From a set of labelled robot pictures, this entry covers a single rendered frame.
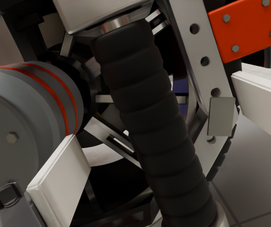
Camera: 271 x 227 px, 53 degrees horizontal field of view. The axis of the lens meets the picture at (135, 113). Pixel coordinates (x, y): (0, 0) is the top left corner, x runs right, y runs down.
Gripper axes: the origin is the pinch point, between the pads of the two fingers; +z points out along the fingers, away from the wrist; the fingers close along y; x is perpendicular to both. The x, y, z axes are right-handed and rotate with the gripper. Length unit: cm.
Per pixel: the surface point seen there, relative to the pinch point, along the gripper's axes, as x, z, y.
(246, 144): -82, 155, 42
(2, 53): 10.8, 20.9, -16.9
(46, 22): 17, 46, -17
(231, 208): -83, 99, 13
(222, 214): -6.5, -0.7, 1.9
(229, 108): -7.2, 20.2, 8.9
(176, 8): 7.5, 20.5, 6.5
